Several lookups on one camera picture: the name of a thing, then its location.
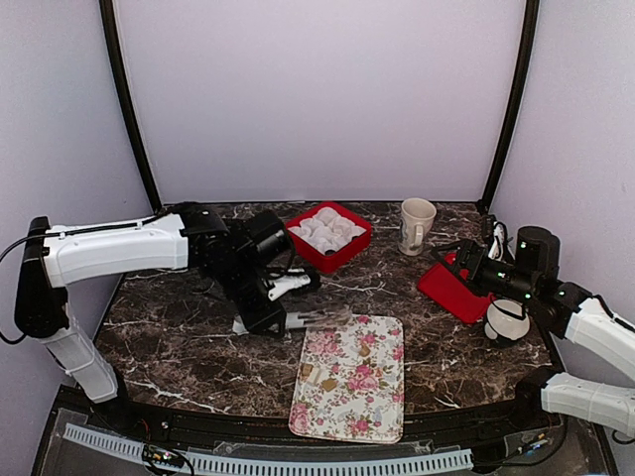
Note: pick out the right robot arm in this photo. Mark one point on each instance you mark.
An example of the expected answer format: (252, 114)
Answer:
(564, 309)

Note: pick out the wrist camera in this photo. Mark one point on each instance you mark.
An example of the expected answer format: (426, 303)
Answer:
(494, 234)
(295, 281)

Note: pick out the white slotted cable duct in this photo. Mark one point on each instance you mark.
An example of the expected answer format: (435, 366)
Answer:
(252, 459)

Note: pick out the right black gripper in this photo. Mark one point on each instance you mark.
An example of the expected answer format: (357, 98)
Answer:
(468, 248)

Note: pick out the white ceramic mug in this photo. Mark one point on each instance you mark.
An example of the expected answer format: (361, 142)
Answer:
(417, 219)

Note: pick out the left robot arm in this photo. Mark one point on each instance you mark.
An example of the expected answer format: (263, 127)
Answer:
(235, 253)

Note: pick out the floral rectangular tray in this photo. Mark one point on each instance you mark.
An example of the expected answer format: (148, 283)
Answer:
(367, 406)

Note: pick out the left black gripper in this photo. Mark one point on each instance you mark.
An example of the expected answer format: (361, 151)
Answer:
(273, 316)

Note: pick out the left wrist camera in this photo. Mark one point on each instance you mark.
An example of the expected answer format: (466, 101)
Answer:
(295, 281)

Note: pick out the white and dark bowl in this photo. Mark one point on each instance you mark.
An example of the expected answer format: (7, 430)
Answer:
(505, 322)

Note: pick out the red box lid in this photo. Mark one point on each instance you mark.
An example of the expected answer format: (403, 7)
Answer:
(462, 304)

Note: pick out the red chocolate box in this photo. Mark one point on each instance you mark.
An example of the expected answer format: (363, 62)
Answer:
(329, 235)

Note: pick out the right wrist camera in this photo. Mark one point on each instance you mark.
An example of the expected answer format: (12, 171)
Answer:
(494, 234)

